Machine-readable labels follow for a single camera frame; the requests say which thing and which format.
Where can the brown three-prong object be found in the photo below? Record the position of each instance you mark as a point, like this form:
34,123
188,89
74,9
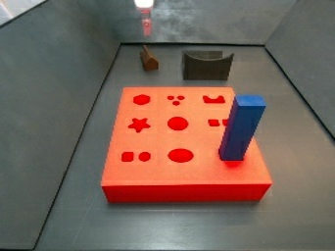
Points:
148,60

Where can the black curved fixture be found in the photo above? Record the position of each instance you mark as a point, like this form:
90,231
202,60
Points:
206,65

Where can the red shape-sorting block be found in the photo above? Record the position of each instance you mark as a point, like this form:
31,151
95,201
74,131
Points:
163,154

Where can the blue rectangular peg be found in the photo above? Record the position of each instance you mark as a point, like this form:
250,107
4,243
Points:
246,114

